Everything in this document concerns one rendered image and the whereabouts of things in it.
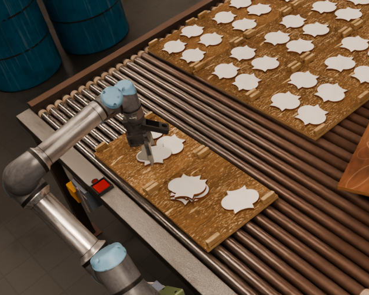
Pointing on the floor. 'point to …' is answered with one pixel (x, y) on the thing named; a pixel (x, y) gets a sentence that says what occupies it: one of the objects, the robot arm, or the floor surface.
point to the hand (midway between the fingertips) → (154, 154)
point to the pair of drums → (45, 37)
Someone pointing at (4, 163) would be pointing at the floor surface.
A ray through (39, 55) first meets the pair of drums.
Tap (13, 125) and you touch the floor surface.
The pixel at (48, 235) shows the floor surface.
